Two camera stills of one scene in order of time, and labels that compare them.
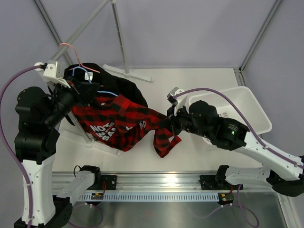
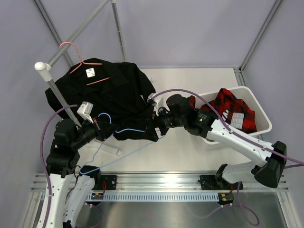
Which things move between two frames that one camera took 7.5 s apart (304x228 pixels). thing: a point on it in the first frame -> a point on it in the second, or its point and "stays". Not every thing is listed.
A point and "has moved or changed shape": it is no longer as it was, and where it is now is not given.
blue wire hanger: x=102 y=91 -> x=110 y=160
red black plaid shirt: x=118 y=122 -> x=235 y=111
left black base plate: x=110 y=181 stays
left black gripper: x=74 y=92 -> x=103 y=130
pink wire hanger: x=80 y=64 -> x=81 y=62
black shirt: x=94 y=81 has moved or changed shape
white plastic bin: x=257 y=120 stays
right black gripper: x=173 y=120 -> x=156 y=118
